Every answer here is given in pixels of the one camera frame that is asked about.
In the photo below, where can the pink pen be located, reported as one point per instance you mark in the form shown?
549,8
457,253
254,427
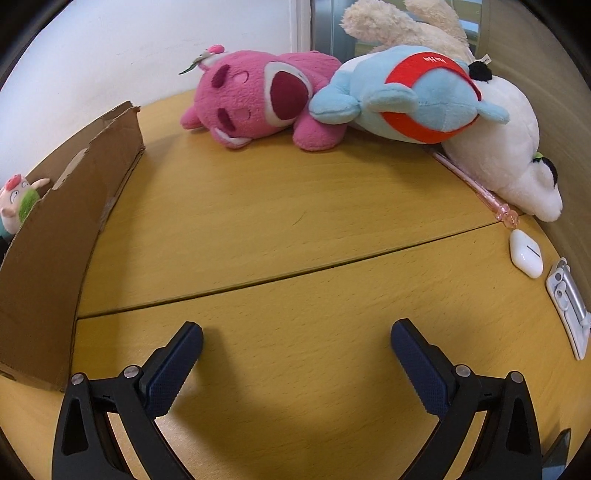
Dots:
480,188

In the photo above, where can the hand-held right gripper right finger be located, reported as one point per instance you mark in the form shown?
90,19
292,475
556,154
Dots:
418,369

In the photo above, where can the pink bear plush toy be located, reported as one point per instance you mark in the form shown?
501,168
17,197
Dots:
249,97

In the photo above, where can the grey metal door frame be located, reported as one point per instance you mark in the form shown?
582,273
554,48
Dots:
332,23

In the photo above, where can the white earbuds case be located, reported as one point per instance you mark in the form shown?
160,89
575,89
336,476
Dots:
524,251

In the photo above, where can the brown cardboard box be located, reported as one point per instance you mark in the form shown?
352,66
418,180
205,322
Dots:
55,277

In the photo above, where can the wooden desk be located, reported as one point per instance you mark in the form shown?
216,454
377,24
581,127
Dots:
300,230

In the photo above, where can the silver folding phone holder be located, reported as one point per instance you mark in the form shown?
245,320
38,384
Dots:
570,304

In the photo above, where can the small pig plush toy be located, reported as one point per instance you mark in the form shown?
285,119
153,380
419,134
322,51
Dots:
14,198

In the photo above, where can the cream fluffy plush toy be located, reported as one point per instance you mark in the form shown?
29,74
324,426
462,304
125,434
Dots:
383,23

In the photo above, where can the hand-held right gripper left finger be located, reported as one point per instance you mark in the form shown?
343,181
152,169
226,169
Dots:
173,374

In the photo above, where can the blue and red plush toy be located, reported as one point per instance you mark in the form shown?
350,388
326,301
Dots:
369,106

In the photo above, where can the white plush toy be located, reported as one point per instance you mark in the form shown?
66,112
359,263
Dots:
508,138

